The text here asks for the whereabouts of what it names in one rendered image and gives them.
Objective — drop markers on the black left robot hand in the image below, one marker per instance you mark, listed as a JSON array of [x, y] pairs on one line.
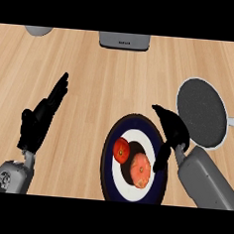
[[38, 120]]

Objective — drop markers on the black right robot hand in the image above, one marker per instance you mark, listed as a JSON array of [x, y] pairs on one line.
[[174, 128]]

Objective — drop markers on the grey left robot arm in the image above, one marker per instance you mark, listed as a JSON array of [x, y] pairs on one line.
[[11, 175]]

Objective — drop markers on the grey frying pan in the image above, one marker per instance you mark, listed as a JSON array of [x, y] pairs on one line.
[[204, 113]]

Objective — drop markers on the navy and white plate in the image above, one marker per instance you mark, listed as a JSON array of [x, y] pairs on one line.
[[135, 158]]

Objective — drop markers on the red tomato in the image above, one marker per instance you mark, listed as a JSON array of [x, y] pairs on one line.
[[121, 150]]

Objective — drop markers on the grey rounded object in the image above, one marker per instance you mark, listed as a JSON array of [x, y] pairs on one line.
[[38, 30]]

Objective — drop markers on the grey rectangular appliance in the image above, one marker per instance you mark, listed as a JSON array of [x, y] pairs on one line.
[[124, 41]]

